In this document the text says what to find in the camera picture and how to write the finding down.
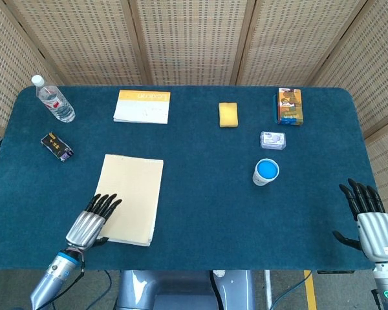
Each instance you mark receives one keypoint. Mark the white paper cup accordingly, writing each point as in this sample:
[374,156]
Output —
[258,181]

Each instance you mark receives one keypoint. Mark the grey robot torso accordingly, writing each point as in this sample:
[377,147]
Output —
[181,287]

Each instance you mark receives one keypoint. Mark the purple white tissue packet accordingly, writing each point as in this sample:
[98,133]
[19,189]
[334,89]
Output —
[272,140]

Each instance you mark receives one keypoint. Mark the clear plastic water bottle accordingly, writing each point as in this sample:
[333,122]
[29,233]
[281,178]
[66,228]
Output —
[56,105]

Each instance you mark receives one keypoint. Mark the large lined notepad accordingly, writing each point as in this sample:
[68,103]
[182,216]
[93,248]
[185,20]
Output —
[132,187]

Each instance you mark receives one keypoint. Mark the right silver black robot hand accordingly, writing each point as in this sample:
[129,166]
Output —
[376,232]

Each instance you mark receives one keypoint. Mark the woven wooden folding screen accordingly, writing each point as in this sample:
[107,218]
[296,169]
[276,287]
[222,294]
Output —
[194,38]

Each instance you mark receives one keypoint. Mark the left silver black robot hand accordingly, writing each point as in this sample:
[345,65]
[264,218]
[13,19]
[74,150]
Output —
[85,226]

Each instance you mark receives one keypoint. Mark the yellow sponge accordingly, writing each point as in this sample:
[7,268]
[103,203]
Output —
[228,114]

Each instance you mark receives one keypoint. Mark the yellow white Lexicon book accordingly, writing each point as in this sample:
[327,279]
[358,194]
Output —
[142,108]

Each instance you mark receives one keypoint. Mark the orange blue printed carton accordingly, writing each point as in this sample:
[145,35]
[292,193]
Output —
[290,106]

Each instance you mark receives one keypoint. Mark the white table leg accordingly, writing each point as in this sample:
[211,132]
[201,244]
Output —
[267,287]

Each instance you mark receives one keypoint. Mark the small black carton box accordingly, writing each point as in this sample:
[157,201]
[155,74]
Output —
[55,145]

